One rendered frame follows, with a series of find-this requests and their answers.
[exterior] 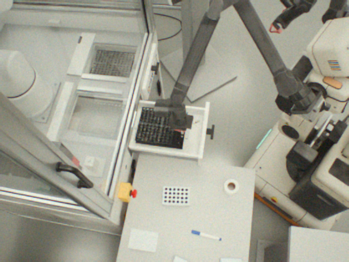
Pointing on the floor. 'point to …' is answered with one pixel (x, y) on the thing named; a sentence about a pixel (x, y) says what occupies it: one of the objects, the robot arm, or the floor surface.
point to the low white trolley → (174, 174)
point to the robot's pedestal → (306, 247)
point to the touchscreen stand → (190, 23)
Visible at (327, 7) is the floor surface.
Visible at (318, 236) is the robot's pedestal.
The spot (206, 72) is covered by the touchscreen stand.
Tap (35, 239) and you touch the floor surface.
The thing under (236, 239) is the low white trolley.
